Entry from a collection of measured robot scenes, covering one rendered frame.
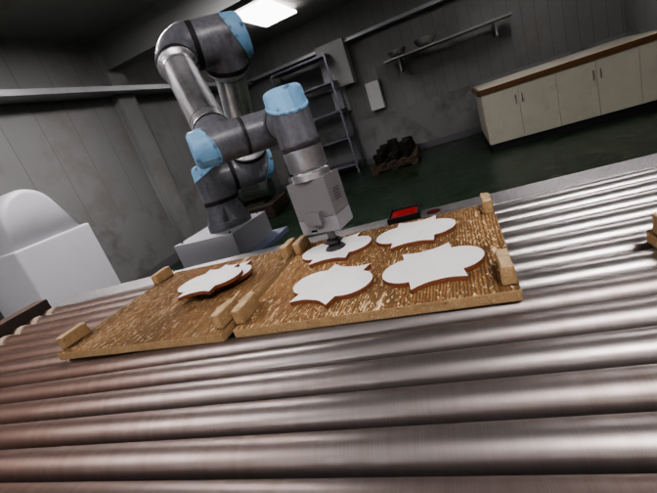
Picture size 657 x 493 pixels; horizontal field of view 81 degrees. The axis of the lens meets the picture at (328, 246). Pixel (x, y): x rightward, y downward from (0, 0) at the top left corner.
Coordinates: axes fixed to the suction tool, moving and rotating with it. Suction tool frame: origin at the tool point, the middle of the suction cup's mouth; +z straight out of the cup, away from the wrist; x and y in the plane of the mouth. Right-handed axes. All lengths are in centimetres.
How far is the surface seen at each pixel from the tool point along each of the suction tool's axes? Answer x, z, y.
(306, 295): -19.3, -0.1, 3.7
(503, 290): -20.1, 0.7, 32.0
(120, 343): -30.2, 0.7, -31.3
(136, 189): 281, -21, -438
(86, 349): -32, 1, -40
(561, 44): 778, -12, 88
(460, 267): -14.7, -0.1, 26.6
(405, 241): -2.0, -0.1, 15.2
